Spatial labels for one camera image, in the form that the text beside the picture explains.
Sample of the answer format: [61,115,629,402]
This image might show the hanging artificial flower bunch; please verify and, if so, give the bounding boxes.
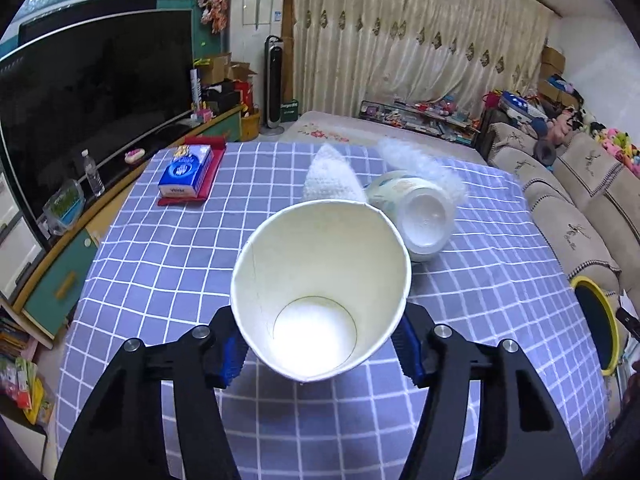
[195,0,231,33]

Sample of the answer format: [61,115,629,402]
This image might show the white paper cup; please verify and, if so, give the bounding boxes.
[230,200,413,381]

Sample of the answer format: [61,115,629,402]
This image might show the green and yellow television cabinet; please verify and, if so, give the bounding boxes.
[12,105,246,341]

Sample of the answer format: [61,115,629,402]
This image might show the pile of plush toys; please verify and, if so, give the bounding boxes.
[550,107,640,176]

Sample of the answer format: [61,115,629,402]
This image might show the yellow bucket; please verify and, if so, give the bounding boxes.
[240,107,262,142]

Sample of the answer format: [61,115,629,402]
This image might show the clear plastic bag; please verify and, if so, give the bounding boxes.
[375,139,468,201]

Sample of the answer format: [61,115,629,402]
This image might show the beige embroidered sofa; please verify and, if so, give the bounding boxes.
[485,122,640,411]

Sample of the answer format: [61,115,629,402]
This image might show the blue tissue pack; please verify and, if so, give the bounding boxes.
[158,144,215,197]

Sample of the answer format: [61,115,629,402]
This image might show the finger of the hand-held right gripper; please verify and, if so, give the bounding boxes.
[616,305,640,338]

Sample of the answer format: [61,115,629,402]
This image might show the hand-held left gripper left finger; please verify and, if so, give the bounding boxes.
[54,305,248,480]

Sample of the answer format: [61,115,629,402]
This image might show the cluttered glass coffee table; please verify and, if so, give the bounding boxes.
[360,100,481,143]

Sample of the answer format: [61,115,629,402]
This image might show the stack of cardboard boxes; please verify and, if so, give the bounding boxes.
[540,47,566,101]

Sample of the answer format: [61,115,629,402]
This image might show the large white plastic jar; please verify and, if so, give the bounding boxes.
[367,170,456,263]

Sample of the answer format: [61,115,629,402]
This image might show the white plastic drawer unit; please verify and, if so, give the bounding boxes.
[0,170,43,301]

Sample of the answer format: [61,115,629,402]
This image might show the tall brown cardboard sheet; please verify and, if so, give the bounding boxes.
[281,10,296,101]

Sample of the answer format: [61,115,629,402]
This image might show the clear glass bowl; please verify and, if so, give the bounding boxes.
[42,179,85,236]

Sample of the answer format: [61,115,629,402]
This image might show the blue checked tablecloth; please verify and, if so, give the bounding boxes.
[55,141,616,480]

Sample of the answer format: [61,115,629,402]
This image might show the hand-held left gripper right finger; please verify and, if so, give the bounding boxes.
[392,302,586,480]

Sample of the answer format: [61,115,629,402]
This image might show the shelf of books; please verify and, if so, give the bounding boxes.
[0,305,56,426]

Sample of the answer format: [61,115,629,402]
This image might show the dark round cushion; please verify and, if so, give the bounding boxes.
[532,137,557,166]

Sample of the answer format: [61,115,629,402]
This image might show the pile of colourful bags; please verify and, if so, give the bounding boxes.
[482,90,551,126]

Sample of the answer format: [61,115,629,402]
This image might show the large black television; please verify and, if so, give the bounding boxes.
[0,10,193,248]

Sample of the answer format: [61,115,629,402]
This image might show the white standing air conditioner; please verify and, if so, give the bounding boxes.
[229,0,286,96]

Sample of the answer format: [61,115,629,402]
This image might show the black tower fan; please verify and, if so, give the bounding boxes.
[260,35,285,135]

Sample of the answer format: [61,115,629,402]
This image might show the white knitted cloth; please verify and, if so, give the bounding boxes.
[302,142,366,203]

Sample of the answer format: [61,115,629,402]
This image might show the cream embroidered curtain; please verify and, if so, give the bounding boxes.
[285,0,553,121]

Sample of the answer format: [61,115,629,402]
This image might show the black bin yellow rim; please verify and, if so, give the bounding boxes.
[570,275,621,377]

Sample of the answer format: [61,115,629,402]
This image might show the open cardboard boxes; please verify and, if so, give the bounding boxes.
[200,52,256,83]

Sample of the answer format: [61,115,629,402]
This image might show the clear water bottle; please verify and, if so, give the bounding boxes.
[81,149,106,197]

